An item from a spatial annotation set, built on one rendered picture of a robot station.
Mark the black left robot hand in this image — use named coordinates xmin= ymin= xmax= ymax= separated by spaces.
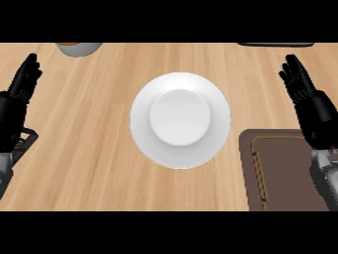
xmin=0 ymin=53 xmax=45 ymax=155

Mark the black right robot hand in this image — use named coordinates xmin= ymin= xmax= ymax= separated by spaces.
xmin=276 ymin=54 xmax=338 ymax=152

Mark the brown tray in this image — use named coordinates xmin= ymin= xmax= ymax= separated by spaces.
xmin=238 ymin=128 xmax=338 ymax=212

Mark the white oval plate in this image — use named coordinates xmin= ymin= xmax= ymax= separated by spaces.
xmin=129 ymin=71 xmax=234 ymax=170

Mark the dark flat object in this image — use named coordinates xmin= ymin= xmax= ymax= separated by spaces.
xmin=237 ymin=43 xmax=316 ymax=48

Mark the grey cup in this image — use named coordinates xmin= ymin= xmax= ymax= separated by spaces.
xmin=55 ymin=43 xmax=104 ymax=59

